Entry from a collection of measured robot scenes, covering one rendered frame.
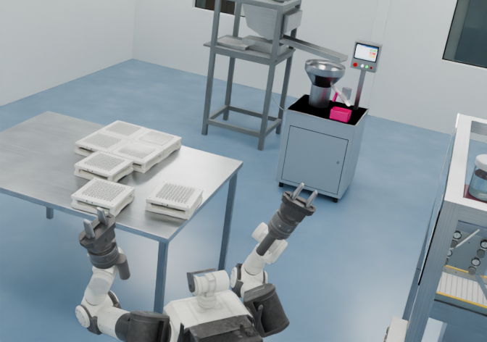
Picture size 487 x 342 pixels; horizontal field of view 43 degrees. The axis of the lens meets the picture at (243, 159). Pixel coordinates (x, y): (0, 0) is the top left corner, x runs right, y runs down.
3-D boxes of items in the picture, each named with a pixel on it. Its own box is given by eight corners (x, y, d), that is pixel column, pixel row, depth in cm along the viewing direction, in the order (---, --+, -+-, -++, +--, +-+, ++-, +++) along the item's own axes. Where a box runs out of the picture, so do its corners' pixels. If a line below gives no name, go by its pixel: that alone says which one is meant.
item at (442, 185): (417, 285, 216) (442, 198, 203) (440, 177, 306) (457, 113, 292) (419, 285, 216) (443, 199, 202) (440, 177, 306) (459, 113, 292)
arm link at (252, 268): (273, 246, 229) (257, 269, 243) (246, 243, 226) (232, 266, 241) (274, 272, 222) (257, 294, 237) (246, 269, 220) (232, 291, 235)
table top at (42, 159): (-73, 169, 346) (-73, 164, 345) (48, 114, 443) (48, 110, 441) (167, 244, 306) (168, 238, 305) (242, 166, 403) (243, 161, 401)
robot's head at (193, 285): (220, 292, 193) (217, 267, 194) (195, 297, 189) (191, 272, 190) (212, 291, 199) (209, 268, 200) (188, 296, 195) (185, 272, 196)
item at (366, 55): (340, 109, 556) (354, 40, 531) (343, 106, 565) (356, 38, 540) (366, 114, 549) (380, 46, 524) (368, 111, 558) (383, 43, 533)
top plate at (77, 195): (70, 198, 319) (70, 195, 318) (94, 180, 341) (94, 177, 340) (113, 210, 314) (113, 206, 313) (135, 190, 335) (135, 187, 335)
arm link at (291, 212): (315, 217, 205) (297, 240, 211) (315, 201, 213) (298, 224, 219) (282, 200, 203) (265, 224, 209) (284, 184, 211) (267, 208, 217)
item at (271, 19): (175, 146, 626) (188, -4, 565) (218, 117, 718) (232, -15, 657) (309, 183, 583) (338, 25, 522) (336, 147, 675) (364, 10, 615)
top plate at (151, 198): (145, 201, 326) (146, 198, 325) (161, 182, 348) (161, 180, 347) (189, 211, 321) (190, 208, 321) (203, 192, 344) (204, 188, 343)
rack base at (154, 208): (145, 209, 328) (145, 206, 327) (161, 190, 350) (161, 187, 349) (188, 219, 324) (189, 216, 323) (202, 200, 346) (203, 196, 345)
